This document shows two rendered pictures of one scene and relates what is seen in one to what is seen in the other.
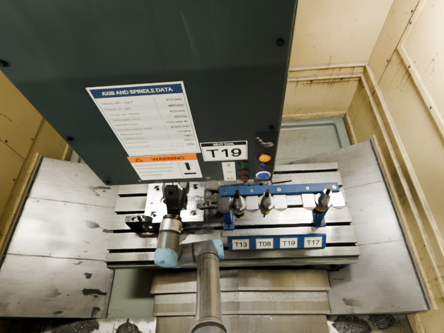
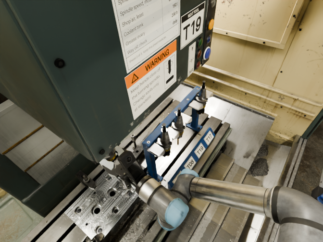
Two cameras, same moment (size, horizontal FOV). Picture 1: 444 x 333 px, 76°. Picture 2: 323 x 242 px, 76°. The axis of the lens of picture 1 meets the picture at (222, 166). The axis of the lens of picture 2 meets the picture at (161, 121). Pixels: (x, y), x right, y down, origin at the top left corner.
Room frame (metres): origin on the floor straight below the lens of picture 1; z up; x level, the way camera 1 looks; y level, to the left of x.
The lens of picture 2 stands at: (0.18, 0.42, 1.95)
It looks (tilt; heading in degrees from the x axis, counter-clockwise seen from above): 48 degrees down; 302
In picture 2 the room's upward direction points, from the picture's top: 4 degrees counter-clockwise
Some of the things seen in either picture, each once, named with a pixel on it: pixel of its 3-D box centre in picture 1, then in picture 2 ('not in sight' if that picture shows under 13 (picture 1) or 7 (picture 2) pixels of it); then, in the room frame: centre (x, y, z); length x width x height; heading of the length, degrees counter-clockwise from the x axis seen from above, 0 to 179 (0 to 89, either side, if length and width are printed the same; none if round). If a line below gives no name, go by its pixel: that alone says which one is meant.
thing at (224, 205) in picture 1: (224, 205); (157, 150); (0.47, 0.01, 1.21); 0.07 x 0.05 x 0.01; 173
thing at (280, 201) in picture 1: (280, 203); (184, 118); (0.44, -0.20, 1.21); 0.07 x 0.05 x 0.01; 173
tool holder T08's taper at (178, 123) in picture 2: (266, 198); (179, 119); (0.45, -0.15, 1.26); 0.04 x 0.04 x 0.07
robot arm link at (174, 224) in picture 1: (172, 226); (150, 189); (0.38, 0.21, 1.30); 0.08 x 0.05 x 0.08; 79
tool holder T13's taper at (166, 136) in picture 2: (237, 199); (164, 135); (0.46, -0.04, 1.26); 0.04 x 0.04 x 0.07
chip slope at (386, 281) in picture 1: (319, 221); (191, 134); (0.50, -0.48, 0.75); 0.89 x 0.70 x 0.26; 173
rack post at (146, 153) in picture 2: (226, 208); (151, 163); (0.52, 0.01, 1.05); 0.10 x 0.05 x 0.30; 173
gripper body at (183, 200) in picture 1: (174, 205); (132, 176); (0.46, 0.19, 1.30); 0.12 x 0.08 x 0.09; 169
